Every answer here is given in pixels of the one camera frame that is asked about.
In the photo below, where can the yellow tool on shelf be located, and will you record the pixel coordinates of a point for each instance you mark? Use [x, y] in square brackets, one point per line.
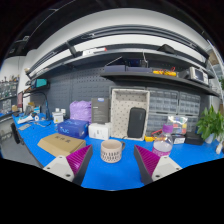
[165, 72]

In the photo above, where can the black upper shelf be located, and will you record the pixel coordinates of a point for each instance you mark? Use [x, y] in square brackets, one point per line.
[154, 58]

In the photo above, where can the dark laptop on shelf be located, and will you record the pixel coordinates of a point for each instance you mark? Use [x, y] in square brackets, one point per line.
[130, 65]

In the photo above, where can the teal monitor on shelf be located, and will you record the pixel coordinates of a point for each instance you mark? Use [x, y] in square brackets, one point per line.
[38, 83]

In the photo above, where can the brown cardboard box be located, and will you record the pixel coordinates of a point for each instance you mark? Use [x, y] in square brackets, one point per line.
[58, 144]

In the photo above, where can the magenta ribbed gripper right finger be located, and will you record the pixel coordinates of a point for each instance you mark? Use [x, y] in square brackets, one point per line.
[153, 167]

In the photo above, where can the small white box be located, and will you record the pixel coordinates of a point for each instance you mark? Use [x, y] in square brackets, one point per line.
[57, 117]

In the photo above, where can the clear bottle purple cap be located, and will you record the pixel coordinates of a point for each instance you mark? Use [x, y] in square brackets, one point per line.
[163, 144]

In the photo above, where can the dark grey product box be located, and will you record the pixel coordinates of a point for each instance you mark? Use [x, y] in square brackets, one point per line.
[100, 110]

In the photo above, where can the black desk lamp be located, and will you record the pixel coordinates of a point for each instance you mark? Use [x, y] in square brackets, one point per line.
[44, 104]

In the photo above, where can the grey drawer organizer cabinet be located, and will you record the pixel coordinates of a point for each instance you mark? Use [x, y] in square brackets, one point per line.
[165, 103]

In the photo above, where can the black zip pouch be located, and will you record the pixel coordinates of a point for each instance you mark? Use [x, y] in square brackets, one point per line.
[136, 122]

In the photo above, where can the black lower shelf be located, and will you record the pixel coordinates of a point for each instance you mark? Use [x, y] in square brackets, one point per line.
[159, 79]

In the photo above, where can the clear bag colourful items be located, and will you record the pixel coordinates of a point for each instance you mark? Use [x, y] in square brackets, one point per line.
[179, 124]

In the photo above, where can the beige patterned ceramic mug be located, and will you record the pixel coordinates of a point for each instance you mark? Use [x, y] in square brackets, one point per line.
[111, 150]

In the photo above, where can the white product box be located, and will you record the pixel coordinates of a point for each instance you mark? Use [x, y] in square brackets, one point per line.
[99, 131]

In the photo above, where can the purple plastic bag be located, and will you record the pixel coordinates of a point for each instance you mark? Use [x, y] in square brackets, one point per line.
[80, 110]

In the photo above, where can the white oscilloscope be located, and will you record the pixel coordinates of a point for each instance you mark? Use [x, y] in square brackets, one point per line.
[198, 75]

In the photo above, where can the white dotted tray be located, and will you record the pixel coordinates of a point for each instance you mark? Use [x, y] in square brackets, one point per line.
[122, 101]

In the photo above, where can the black small box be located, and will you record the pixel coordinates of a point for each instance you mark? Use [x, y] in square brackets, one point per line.
[194, 139]

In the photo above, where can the green potted plant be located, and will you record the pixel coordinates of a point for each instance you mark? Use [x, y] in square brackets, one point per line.
[211, 125]

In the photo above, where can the black shelf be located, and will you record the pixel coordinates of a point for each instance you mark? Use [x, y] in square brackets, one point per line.
[159, 79]
[154, 58]

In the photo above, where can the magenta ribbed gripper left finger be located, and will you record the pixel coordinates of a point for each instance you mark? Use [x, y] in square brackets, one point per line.
[72, 167]

